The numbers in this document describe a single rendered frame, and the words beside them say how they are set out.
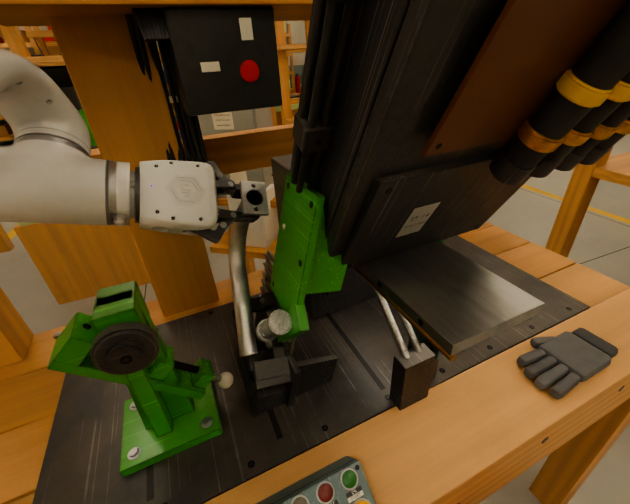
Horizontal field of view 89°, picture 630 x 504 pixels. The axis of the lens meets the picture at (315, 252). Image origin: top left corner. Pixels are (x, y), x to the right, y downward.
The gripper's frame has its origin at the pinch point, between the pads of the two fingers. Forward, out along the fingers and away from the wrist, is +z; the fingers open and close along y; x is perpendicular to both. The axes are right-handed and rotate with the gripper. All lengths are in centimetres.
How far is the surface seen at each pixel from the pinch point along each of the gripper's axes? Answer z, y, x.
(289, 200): 5.2, -1.3, -5.0
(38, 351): -34, -16, 53
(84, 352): -21.0, -19.5, 6.0
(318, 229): 6.0, -8.1, -10.5
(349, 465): 9.4, -39.0, -3.5
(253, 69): 2.3, 23.5, -3.9
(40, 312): -71, 23, 245
